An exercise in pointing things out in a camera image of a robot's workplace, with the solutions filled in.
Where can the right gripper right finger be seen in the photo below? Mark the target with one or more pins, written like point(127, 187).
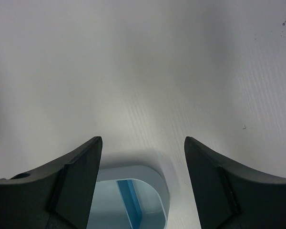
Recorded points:
point(230, 195)

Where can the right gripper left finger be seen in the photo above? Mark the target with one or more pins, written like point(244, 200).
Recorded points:
point(56, 195)

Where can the blue lunch box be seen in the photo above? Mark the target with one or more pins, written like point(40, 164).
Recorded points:
point(132, 197)

